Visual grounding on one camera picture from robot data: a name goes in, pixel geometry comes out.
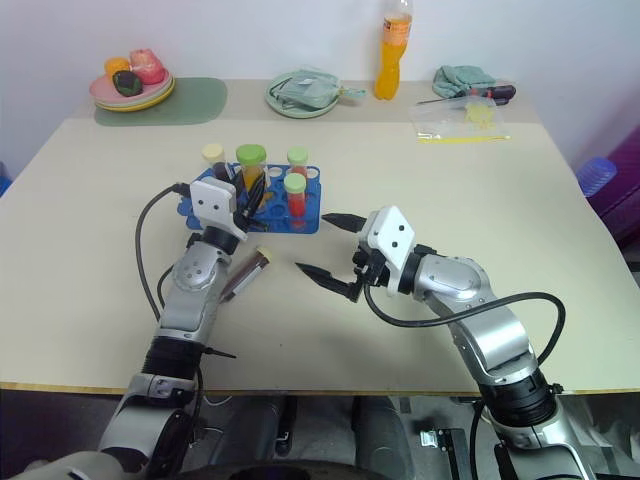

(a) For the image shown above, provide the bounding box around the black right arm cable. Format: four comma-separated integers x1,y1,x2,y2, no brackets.
363,283,567,372

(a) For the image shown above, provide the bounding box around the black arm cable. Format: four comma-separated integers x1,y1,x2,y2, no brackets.
363,283,567,372
134,182,194,322

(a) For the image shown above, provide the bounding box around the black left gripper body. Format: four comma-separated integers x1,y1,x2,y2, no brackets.
230,172,253,222

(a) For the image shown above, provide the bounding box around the blue test tube rack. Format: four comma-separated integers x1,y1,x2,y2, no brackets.
185,164,323,236

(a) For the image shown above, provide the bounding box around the dark rounded robot leg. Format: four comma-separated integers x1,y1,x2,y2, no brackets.
214,394,301,469
349,394,417,480

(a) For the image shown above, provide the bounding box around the large green capped orange tube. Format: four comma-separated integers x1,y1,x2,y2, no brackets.
235,143,268,202

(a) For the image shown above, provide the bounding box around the dark brown toy fruit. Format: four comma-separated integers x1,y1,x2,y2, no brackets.
112,69,145,97

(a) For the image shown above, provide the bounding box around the dark red cream capped tube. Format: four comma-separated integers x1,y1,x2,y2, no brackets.
219,244,276,304

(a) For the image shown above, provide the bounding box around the green capped red test tube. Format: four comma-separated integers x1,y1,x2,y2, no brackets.
286,145,309,176
283,172,308,220

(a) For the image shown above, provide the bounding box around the orange toy fruit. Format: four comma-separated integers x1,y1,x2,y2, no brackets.
103,57,132,79

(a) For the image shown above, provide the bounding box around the orange soda bottle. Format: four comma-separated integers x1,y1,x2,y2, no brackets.
374,0,417,102

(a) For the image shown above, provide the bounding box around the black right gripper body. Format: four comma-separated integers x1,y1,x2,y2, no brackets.
351,243,390,304

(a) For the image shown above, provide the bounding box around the clear pouch with green zip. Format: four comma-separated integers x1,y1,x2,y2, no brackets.
271,66,368,112

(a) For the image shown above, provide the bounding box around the pale green plate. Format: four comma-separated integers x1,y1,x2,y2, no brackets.
264,70,347,120

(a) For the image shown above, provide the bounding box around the purple plastic container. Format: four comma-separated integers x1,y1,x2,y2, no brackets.
584,118,640,274

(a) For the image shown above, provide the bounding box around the green table mat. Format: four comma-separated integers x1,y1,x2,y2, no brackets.
94,76,229,128

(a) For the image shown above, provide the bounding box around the green cloth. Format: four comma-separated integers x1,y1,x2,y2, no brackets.
431,64,499,99

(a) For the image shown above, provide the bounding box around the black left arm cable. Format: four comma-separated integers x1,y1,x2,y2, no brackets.
134,182,194,322

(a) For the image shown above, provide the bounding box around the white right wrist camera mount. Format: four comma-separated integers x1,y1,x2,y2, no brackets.
358,204,417,297

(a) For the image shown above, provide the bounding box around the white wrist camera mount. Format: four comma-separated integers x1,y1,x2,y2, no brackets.
189,178,250,242
358,204,417,297

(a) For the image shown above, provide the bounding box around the beige robot torso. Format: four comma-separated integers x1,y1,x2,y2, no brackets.
0,449,176,480

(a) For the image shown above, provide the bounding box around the clear zip bag yellow strip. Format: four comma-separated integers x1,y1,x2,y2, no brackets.
406,97,513,146

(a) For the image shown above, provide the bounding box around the red black handled screwdriver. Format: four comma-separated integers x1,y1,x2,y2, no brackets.
416,84,518,107

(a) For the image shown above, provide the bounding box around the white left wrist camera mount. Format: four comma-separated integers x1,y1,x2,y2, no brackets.
189,178,250,242

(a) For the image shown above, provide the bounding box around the pink plate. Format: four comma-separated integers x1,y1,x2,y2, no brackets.
89,71,174,104

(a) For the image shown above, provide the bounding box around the yellow plate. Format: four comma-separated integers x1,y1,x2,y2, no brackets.
94,78,178,113

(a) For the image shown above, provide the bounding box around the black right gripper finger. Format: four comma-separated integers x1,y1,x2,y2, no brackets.
321,211,370,234
294,260,362,302

